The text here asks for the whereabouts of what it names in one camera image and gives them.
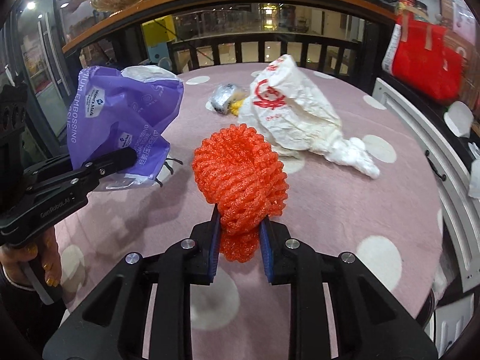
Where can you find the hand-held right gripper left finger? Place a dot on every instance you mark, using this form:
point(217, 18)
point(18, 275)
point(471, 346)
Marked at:
point(214, 247)

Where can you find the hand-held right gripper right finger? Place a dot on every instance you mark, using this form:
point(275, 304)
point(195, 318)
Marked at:
point(267, 251)

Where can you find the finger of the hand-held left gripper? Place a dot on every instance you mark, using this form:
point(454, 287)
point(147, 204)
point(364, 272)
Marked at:
point(120, 159)
point(52, 167)

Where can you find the purple plastic bag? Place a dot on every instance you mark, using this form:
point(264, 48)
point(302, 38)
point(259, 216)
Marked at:
point(120, 108)

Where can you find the orange foam fruit net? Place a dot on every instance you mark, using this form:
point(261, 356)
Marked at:
point(240, 172)

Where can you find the yellow foam fruit net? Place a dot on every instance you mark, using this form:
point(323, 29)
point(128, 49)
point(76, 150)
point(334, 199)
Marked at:
point(236, 108)

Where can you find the person's left forearm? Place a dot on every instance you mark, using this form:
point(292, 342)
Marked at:
point(15, 307)

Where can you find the person's left hand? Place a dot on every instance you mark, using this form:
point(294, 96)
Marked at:
point(47, 247)

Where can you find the crumpled clear plastic wrapper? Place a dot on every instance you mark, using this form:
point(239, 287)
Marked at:
point(223, 97)

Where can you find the crumpled white tissue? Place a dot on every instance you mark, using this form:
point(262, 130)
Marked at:
point(352, 153)

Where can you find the yellow signboard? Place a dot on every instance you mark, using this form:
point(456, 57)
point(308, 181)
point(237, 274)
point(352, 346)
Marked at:
point(157, 30)

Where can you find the white plastic bag red print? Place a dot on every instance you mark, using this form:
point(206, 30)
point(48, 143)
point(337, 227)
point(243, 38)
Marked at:
point(288, 108)

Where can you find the black railing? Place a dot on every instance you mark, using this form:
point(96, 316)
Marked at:
point(262, 52)

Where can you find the white paper cup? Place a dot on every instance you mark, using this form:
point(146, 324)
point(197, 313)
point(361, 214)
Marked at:
point(459, 118)

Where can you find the red tote bag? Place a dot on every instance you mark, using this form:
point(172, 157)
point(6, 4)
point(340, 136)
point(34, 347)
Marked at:
point(427, 60)

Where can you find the red lid jar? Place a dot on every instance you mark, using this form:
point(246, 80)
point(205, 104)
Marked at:
point(407, 2)

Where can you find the dark lid jar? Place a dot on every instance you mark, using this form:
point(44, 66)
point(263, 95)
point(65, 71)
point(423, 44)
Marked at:
point(422, 9)

